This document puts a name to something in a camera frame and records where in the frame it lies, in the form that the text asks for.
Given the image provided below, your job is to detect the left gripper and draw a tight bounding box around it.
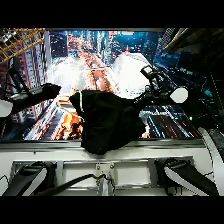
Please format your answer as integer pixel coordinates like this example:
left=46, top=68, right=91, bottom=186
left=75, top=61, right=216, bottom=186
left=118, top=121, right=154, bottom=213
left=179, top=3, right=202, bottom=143
left=32, top=82, right=63, bottom=104

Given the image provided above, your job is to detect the black garment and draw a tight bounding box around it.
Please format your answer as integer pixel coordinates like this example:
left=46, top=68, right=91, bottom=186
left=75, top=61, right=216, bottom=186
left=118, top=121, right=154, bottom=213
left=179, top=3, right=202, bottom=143
left=68, top=89, right=148, bottom=156

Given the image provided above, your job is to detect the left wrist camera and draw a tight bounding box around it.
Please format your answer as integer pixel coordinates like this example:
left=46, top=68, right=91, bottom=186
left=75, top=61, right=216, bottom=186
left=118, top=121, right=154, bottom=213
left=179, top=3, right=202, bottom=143
left=5, top=57, right=31, bottom=98

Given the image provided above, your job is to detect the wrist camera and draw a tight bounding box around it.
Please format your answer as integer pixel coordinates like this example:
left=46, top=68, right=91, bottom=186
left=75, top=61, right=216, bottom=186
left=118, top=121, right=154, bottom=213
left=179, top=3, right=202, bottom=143
left=139, top=64, right=159, bottom=83
left=5, top=57, right=31, bottom=98

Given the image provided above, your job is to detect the gold wire rack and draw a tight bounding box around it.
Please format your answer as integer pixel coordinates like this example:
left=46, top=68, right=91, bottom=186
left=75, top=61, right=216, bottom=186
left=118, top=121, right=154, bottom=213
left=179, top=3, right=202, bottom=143
left=0, top=28, right=46, bottom=64

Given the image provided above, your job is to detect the black cable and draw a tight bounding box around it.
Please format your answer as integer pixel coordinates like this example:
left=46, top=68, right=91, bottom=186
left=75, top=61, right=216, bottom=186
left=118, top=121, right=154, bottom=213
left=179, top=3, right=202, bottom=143
left=35, top=173, right=115, bottom=197

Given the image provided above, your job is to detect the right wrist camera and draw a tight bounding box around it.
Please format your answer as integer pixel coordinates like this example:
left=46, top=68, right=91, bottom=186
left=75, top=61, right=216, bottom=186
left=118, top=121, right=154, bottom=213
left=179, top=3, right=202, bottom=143
left=139, top=64, right=159, bottom=83

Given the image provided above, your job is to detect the silver frame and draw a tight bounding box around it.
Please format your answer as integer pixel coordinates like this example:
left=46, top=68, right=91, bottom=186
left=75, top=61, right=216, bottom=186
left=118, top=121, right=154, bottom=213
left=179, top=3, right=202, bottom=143
left=0, top=139, right=224, bottom=197

